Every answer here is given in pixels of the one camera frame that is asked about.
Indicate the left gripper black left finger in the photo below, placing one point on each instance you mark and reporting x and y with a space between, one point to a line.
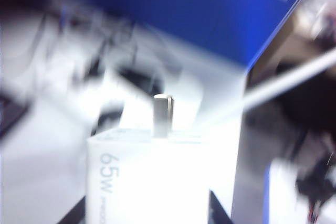
78 216

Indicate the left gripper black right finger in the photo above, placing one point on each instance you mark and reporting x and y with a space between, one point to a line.
216 213

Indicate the white 65W charger block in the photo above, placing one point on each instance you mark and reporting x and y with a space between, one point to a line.
157 176

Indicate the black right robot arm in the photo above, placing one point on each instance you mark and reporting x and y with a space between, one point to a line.
315 119

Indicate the black ASUS monitor screen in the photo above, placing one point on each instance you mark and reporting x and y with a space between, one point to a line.
262 142

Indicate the blue cubicle partition panel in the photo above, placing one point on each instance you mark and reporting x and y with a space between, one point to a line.
183 11

